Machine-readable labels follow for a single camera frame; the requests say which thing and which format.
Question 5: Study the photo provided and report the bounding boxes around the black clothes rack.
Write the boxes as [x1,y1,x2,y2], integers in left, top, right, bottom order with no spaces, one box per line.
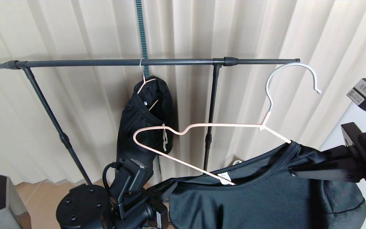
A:
[0,57,301,185]

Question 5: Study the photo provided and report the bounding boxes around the black shorts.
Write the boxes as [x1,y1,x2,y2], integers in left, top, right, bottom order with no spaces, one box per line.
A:
[116,76,175,178]

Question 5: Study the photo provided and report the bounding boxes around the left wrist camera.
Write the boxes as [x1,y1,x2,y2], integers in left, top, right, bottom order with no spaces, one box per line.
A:
[108,158,154,220]

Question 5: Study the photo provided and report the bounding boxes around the black cable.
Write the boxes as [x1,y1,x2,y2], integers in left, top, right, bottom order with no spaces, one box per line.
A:
[103,162,121,191]

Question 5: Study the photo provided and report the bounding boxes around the window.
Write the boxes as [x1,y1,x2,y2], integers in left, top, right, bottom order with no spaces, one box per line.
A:
[135,0,149,77]

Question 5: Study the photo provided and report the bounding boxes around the pink clothes hanger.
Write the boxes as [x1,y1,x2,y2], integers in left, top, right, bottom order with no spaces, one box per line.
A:
[138,59,159,112]
[133,63,322,186]

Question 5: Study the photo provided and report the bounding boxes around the black garment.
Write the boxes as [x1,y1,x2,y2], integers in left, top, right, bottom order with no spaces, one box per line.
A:
[153,141,366,229]

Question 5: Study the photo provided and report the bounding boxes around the beige curtain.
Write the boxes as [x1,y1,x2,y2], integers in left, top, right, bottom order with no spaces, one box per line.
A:
[0,0,145,185]
[143,0,366,178]

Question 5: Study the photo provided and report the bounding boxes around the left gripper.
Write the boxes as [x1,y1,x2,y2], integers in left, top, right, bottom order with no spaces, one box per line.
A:
[113,181,175,229]

